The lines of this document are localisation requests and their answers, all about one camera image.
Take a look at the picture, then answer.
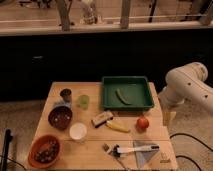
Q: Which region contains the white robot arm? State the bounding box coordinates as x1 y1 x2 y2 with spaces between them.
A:
158 62 213 126

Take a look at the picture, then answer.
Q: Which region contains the yellow banana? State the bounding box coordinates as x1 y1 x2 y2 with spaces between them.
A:
106 121 130 133

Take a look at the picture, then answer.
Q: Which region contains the black cable on floor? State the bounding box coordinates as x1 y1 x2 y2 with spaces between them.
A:
169 132 213 171

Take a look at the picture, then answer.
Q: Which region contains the dark metal cup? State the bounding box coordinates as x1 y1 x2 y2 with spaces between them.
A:
60 88 72 102

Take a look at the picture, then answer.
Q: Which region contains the green plastic tray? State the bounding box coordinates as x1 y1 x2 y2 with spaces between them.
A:
101 76 154 111

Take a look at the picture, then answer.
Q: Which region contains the black stand at left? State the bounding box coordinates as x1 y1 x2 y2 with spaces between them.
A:
0 129 13 171

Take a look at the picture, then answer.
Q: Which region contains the grey triangular cloth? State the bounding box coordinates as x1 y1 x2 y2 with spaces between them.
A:
133 140 160 169

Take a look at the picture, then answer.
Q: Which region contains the red apple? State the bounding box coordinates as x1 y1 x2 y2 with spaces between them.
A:
136 117 149 130

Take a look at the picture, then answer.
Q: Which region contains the blackboard eraser brush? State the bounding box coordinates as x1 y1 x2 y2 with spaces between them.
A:
91 111 113 128

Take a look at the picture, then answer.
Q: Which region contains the white paper cup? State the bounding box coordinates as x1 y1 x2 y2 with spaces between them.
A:
69 122 87 142

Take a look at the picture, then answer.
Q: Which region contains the dark brown bowl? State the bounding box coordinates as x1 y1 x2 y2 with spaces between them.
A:
48 106 72 130

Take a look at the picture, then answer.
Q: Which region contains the green translucent cup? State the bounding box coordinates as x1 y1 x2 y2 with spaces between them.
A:
78 95 90 110

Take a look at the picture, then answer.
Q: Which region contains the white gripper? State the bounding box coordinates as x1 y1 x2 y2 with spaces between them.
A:
158 86 184 126

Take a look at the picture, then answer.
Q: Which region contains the green pepper in tray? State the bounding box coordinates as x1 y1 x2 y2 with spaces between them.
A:
115 89 132 105

